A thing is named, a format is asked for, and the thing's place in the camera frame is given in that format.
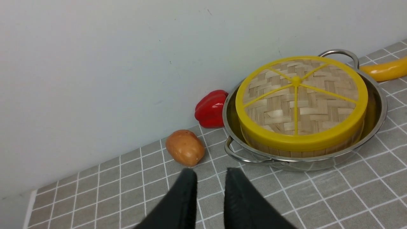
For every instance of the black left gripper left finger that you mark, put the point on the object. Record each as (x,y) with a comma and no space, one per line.
(178,208)

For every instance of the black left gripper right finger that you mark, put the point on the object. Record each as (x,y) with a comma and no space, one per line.
(245,207)

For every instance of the yellow bamboo steamer basket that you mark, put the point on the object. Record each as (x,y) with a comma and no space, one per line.
(356,137)

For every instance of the yellow woven bamboo steamer lid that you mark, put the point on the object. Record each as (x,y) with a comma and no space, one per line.
(302,103)

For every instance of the stainless steel pot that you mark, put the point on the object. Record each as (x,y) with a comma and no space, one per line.
(236,147)

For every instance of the brown toy potato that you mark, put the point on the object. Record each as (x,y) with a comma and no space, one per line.
(185,147)

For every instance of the red toy bell pepper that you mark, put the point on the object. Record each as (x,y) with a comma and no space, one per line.
(208,112)

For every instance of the yellow toy banana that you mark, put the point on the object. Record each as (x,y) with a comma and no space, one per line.
(387,71)

